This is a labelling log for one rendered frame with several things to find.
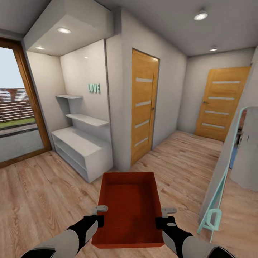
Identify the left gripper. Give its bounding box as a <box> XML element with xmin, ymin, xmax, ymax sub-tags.
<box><xmin>95</xmin><ymin>215</ymin><xmax>104</xmax><ymax>228</ymax></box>

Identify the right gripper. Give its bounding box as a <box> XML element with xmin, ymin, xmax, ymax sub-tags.
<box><xmin>155</xmin><ymin>216</ymin><xmax>175</xmax><ymax>229</ymax></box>

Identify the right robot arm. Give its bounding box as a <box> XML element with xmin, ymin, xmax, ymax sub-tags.
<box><xmin>155</xmin><ymin>207</ymin><xmax>237</xmax><ymax>258</ymax></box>

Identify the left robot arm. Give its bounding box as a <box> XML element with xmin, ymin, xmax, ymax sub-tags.
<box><xmin>20</xmin><ymin>205</ymin><xmax>108</xmax><ymax>258</ymax></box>

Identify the storage box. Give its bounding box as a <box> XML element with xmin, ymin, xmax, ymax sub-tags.
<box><xmin>91</xmin><ymin>172</ymin><xmax>165</xmax><ymax>249</ymax></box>

